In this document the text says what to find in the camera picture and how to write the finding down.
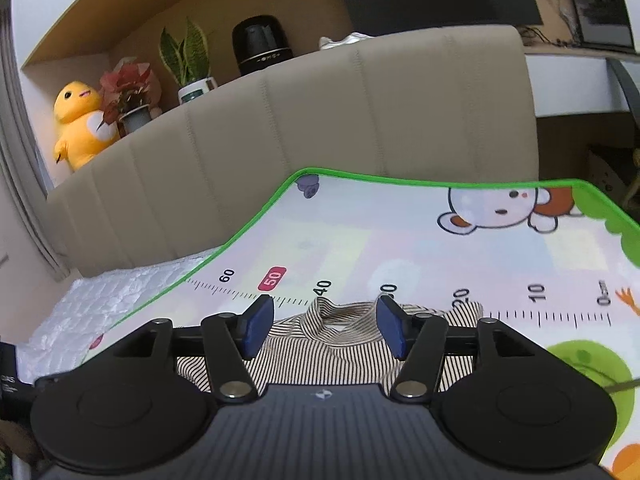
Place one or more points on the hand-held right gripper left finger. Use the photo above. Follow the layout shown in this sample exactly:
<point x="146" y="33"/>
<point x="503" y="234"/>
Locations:
<point x="260" y="325"/>

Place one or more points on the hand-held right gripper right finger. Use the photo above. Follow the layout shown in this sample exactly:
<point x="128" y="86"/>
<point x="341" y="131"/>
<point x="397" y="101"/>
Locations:
<point x="390" y="325"/>

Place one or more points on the striped beige shirt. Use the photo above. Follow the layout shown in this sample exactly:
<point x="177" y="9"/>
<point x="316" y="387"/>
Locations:
<point x="340" y="355"/>

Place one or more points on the printed cartoon play mat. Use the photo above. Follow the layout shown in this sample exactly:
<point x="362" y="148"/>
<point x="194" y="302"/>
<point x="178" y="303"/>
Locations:
<point x="400" y="240"/>

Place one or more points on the white quilted bedsheet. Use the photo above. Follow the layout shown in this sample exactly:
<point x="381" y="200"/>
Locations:
<point x="100" y="300"/>

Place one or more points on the beige upholstered headboard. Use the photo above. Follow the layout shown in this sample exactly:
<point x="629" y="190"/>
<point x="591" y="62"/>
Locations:
<point x="300" y="135"/>

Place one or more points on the grey curtain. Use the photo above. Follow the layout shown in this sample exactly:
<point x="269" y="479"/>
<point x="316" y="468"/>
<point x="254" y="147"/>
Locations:
<point x="20" y="185"/>

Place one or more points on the yellow plush toy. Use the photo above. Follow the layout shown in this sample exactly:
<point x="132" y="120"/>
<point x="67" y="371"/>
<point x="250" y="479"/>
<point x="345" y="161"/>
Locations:
<point x="82" y="125"/>

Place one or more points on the red-leaf potted plant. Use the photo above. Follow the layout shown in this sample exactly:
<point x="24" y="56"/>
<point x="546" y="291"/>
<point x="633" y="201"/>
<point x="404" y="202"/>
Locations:
<point x="130" y="90"/>

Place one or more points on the snake plant in white pot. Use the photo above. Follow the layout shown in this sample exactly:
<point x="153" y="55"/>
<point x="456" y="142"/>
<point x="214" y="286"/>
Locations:
<point x="190" y="60"/>

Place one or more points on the black cylindrical speaker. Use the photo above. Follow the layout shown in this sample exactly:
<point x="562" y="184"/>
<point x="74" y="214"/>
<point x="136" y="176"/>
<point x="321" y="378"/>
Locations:
<point x="260" y="45"/>

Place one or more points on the white crumpled object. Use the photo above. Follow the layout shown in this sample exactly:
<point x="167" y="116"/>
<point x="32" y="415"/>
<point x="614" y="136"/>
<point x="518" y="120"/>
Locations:
<point x="345" y="40"/>

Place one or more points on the white desk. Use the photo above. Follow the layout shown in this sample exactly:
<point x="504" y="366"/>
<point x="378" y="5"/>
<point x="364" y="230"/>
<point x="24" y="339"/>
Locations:
<point x="570" y="80"/>

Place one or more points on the black framed monitor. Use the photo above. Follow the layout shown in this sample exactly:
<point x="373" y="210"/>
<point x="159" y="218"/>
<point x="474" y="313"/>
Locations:
<point x="600" y="0"/>

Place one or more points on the grey chair frame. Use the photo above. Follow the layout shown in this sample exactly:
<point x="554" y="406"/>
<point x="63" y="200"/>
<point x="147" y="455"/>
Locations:
<point x="625" y="90"/>

